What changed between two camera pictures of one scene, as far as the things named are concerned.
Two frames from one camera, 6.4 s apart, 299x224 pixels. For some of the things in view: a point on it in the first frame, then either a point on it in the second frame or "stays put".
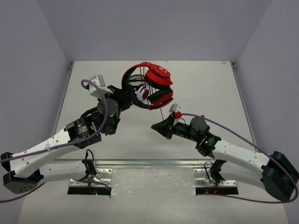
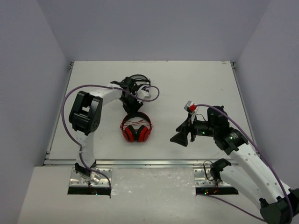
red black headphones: x=149 y=84 to x=137 y=128
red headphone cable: x=147 y=99 to x=140 y=123
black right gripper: x=165 y=127 to x=181 y=137
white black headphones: x=138 y=83 stays put
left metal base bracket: x=104 y=175 stays put
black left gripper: x=126 y=98 to x=130 y=102
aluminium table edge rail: x=138 y=164 stays put
